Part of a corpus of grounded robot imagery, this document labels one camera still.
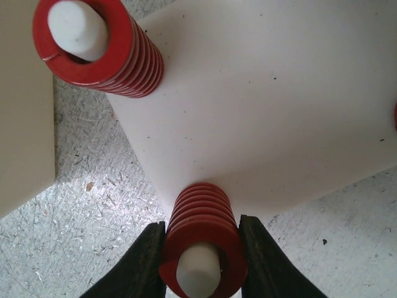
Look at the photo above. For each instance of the white spring tray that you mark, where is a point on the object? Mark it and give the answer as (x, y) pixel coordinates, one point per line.
(27, 112)

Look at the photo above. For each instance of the white peg base plate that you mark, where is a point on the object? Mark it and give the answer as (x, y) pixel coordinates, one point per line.
(275, 102)

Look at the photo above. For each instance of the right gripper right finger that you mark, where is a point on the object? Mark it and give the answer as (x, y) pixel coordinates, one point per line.
(270, 273)

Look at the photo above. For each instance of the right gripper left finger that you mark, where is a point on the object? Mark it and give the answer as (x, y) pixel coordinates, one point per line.
(137, 272)

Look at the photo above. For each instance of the small red spring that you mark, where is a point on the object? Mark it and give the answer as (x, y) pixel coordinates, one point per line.
(202, 213)

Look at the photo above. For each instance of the large red spring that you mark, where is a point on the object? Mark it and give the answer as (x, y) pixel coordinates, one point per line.
(395, 116)
(97, 45)

